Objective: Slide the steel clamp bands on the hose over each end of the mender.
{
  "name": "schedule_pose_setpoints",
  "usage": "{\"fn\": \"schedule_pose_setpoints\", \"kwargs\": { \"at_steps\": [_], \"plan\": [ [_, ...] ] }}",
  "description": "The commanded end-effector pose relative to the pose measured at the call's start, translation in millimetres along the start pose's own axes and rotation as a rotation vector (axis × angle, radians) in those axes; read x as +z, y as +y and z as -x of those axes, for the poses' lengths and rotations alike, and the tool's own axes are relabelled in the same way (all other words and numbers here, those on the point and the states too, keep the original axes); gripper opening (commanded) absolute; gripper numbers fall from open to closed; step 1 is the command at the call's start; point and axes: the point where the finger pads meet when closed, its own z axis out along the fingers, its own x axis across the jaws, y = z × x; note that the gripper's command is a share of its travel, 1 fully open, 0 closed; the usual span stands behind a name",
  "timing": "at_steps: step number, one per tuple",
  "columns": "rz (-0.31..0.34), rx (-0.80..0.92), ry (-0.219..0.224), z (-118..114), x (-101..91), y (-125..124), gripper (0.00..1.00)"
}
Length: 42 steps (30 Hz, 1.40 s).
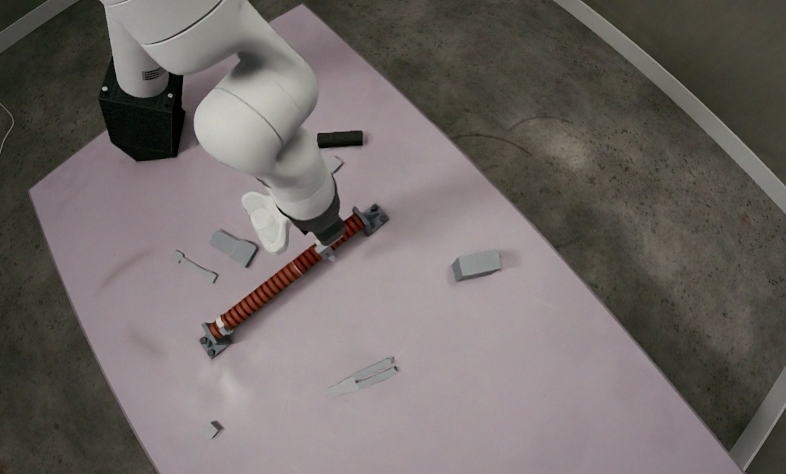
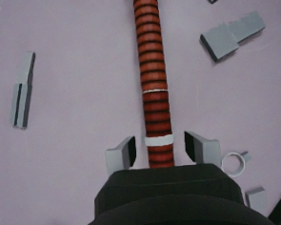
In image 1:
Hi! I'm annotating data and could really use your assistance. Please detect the white band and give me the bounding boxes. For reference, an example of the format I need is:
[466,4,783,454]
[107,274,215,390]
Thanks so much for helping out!
[216,315,234,336]
[315,239,335,262]

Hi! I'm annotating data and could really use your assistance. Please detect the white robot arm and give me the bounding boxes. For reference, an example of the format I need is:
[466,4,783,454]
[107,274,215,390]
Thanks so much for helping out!
[100,0,326,203]

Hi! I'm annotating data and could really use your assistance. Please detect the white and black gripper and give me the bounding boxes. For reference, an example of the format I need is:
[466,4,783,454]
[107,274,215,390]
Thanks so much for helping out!
[242,164,346,261]

